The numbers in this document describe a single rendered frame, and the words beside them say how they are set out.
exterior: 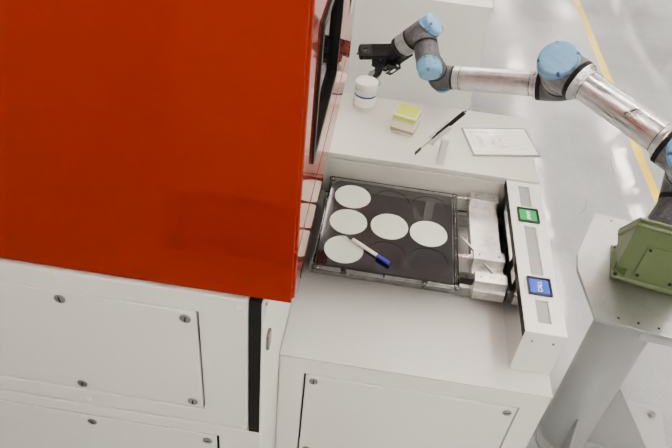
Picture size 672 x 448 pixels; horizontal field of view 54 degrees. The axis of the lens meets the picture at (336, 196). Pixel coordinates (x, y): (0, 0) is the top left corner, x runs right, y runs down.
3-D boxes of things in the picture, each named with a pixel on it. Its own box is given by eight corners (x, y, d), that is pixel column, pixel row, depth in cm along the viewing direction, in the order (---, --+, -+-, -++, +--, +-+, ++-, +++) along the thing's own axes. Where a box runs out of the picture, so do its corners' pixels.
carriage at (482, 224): (470, 298, 164) (473, 290, 162) (466, 206, 192) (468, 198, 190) (502, 303, 164) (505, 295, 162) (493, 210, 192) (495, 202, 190)
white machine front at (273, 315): (248, 431, 134) (249, 301, 109) (310, 188, 197) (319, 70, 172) (263, 433, 134) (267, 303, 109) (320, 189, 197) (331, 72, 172)
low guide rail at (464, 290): (308, 272, 170) (309, 263, 168) (310, 266, 172) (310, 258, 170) (500, 301, 168) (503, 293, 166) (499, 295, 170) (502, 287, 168)
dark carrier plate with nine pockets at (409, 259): (315, 264, 162) (315, 262, 162) (333, 181, 189) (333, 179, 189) (452, 285, 161) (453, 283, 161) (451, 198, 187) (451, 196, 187)
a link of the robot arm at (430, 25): (429, 31, 195) (425, 7, 198) (404, 48, 203) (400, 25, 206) (447, 38, 200) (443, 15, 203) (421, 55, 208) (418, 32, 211)
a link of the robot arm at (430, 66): (449, 81, 203) (444, 51, 207) (439, 65, 193) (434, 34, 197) (425, 88, 206) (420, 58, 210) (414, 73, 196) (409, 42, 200)
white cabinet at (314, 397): (270, 519, 201) (279, 356, 150) (317, 289, 276) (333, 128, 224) (477, 554, 199) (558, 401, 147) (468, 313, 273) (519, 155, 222)
